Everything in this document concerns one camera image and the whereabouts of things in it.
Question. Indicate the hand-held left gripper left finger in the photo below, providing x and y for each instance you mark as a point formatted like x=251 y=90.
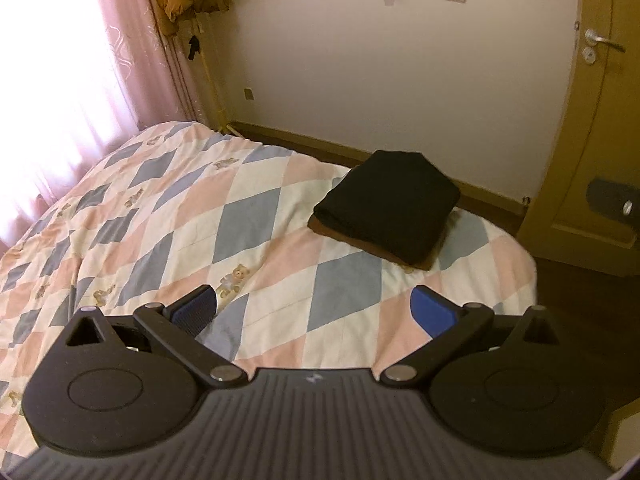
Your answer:
x=192 y=307

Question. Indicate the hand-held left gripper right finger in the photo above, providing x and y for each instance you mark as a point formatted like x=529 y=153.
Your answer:
x=432 y=312

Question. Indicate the black garment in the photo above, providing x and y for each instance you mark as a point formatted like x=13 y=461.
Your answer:
x=395 y=200

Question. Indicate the wooden door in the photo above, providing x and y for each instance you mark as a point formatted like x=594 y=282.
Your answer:
x=585 y=135

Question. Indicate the checkered quilt with bear print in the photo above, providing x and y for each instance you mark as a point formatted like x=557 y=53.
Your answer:
x=165 y=220

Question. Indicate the brown folded garment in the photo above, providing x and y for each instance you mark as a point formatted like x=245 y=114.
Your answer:
x=327 y=230

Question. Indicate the metal door lock knob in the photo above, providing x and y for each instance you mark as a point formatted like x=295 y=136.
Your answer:
x=589 y=55

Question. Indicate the yellow coat rack pole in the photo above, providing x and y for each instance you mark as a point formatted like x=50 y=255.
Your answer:
x=212 y=85

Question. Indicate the pink curtain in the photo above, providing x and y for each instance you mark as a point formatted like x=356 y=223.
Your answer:
x=150 y=60

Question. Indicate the small low wall outlet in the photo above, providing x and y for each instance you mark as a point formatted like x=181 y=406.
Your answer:
x=248 y=94

